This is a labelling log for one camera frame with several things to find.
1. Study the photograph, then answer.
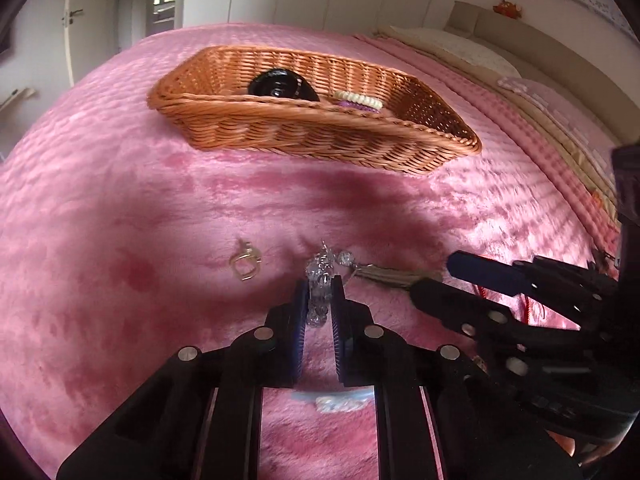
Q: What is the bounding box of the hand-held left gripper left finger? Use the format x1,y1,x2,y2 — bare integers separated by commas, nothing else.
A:
56,279,311,480

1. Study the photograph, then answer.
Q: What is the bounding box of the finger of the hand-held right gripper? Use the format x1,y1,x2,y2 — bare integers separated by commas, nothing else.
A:
446,251,621,332
410,278,532,361

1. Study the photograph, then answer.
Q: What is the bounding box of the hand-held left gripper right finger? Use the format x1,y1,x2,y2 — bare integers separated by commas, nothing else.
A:
330,276,583,480

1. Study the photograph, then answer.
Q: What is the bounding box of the clear crystal bead bracelet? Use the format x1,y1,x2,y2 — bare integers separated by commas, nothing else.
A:
305,241,357,329

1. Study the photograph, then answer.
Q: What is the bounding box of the brown wicker basket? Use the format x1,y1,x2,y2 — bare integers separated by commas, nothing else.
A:
147,45,483,177

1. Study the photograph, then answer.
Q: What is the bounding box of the beige tassel pendant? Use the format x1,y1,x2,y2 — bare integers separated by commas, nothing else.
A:
350,262,444,289

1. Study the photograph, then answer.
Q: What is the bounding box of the pink ribbed quilt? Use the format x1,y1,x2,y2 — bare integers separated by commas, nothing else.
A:
354,34,622,243

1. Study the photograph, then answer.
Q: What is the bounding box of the pink pillow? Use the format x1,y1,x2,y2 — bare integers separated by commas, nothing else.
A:
496,76,622,166

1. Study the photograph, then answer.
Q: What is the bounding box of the white pillow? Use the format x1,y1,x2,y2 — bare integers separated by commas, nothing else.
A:
395,26,522,80

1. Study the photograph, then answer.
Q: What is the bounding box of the pink fluffy blanket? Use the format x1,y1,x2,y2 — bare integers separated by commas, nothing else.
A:
0,22,621,480

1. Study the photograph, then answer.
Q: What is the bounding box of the beige headboard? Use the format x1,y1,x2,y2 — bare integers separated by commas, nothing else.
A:
444,0,640,148

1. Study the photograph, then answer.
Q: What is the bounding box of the black bangle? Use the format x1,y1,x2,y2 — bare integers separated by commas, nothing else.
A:
247,66,321,104

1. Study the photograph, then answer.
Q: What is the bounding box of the orange toy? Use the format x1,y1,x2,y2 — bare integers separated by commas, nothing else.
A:
492,1,525,20

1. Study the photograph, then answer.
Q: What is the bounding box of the white door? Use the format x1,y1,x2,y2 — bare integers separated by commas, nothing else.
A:
61,0,127,87

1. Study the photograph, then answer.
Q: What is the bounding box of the red cord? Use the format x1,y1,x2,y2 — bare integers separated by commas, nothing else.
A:
515,292,539,327

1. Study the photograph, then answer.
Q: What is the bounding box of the white bead bracelet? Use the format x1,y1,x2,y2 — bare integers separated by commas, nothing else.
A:
295,392,374,414

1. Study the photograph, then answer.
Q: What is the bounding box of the gold ring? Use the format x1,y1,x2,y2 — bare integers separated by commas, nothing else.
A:
228,238,264,282

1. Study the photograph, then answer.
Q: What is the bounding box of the cream beaded bracelet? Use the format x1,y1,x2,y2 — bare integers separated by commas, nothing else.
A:
332,90,385,109

